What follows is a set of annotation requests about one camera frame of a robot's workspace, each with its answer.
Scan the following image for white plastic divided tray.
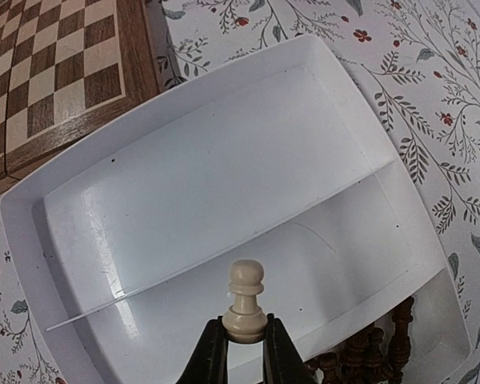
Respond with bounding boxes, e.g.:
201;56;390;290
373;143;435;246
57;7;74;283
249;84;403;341
0;35;471;383

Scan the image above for floral patterned table mat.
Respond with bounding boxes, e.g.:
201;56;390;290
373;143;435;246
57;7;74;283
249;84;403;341
0;0;480;384

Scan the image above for pile of dark chess pieces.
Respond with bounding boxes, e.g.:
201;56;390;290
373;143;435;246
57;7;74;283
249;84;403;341
305;296;414;383

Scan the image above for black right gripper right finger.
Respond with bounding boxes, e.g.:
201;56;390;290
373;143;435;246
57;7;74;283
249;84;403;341
262;314;314;384

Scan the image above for wooden chess board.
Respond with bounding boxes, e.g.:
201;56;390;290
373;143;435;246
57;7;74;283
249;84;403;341
0;0;160;194

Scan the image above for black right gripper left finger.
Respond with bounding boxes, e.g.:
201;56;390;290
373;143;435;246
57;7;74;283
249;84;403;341
178;318;229;384

